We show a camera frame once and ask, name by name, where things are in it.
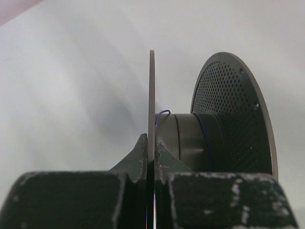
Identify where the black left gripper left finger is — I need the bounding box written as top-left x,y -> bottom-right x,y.
0,134 -> 148,229

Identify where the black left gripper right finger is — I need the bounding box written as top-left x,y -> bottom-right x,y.
154,137 -> 298,229

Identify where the thin purple wire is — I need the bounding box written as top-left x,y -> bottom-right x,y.
154,109 -> 214,198

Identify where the dark perforated cable spool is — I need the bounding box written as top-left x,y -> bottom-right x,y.
148,51 -> 278,181

